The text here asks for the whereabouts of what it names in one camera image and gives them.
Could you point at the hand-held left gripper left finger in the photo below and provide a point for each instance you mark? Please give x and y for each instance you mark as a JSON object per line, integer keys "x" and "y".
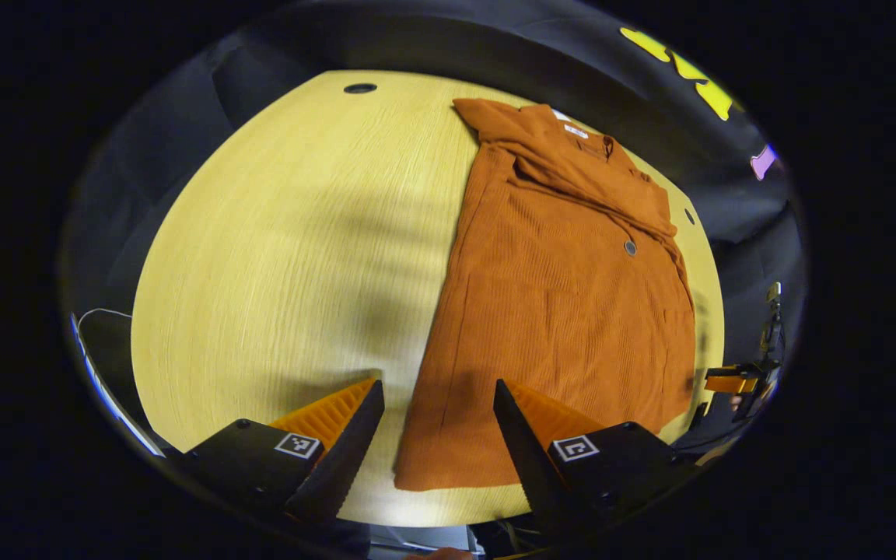
{"x": 339, "y": 459}

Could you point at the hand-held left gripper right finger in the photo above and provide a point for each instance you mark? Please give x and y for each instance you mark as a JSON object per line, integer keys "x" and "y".
{"x": 526, "y": 459}

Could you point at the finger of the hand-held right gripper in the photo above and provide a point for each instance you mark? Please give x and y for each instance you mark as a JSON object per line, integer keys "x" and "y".
{"x": 730, "y": 381}

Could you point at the orange button jacket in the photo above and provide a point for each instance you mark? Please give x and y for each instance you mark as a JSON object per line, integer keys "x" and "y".
{"x": 557, "y": 327}

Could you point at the black backdrop cloth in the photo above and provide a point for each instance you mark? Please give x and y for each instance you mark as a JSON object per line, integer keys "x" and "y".
{"x": 495, "y": 47}

